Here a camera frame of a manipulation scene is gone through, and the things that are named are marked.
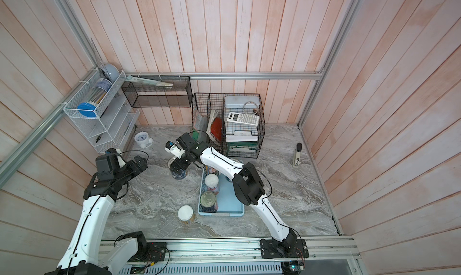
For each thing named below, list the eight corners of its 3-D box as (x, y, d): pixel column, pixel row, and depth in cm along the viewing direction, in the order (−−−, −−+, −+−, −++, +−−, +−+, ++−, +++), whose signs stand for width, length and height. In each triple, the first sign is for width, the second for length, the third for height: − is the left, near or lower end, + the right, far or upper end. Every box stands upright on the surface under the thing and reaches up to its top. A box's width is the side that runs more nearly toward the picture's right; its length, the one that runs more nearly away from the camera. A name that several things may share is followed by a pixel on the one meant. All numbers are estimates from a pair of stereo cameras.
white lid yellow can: (180, 223, 83) (176, 218, 77) (182, 210, 86) (178, 205, 80) (193, 223, 83) (191, 218, 77) (195, 210, 86) (192, 205, 80)
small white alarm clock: (133, 140, 115) (130, 136, 112) (144, 133, 119) (142, 129, 116) (144, 150, 110) (142, 146, 107) (155, 141, 114) (153, 138, 112)
